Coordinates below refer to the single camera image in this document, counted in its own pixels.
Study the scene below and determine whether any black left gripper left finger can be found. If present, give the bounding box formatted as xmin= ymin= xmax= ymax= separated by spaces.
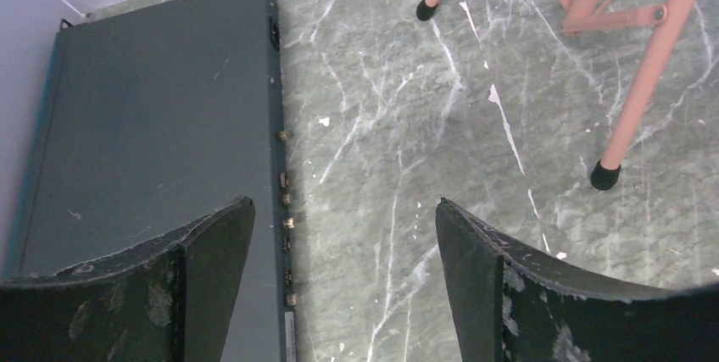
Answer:
xmin=1 ymin=197 xmax=255 ymax=361

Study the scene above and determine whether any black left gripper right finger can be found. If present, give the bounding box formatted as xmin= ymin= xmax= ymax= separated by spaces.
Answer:
xmin=435 ymin=199 xmax=718 ymax=362

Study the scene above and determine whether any dark blue audio receiver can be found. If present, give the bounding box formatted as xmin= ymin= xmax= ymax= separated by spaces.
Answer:
xmin=3 ymin=0 xmax=297 ymax=361

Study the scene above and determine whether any pink music stand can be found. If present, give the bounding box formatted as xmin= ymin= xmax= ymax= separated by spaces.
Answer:
xmin=416 ymin=0 xmax=718 ymax=195

